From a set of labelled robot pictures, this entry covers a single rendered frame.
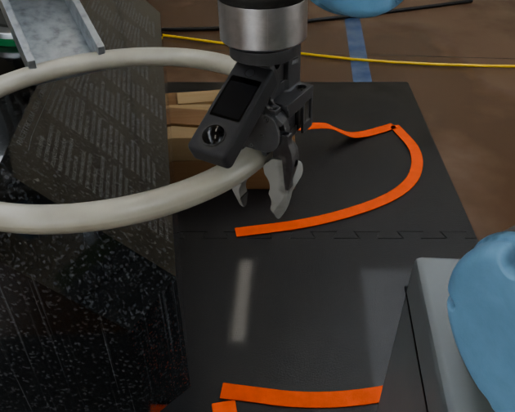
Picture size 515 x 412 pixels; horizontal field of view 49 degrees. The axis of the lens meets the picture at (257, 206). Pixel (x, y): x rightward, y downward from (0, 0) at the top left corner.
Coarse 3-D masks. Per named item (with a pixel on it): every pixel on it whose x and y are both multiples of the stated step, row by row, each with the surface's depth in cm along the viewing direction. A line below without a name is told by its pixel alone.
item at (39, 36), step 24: (0, 0) 96; (24, 0) 102; (48, 0) 103; (72, 0) 97; (24, 24) 99; (48, 24) 99; (72, 24) 100; (24, 48) 88; (48, 48) 96; (72, 48) 96; (96, 48) 92
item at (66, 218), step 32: (64, 64) 90; (96, 64) 92; (128, 64) 93; (160, 64) 93; (192, 64) 91; (224, 64) 87; (0, 96) 85; (256, 160) 63; (160, 192) 57; (192, 192) 58; (224, 192) 61; (0, 224) 55; (32, 224) 55; (64, 224) 55; (96, 224) 55; (128, 224) 56
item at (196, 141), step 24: (240, 72) 59; (264, 72) 58; (216, 96) 58; (240, 96) 58; (264, 96) 58; (216, 120) 57; (240, 120) 56; (192, 144) 56; (216, 144) 55; (240, 144) 57
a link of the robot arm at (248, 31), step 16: (304, 0) 54; (224, 16) 55; (240, 16) 53; (256, 16) 53; (272, 16) 53; (288, 16) 53; (304, 16) 55; (224, 32) 56; (240, 32) 54; (256, 32) 54; (272, 32) 54; (288, 32) 54; (304, 32) 56; (240, 48) 55; (256, 48) 54; (272, 48) 55; (288, 48) 55
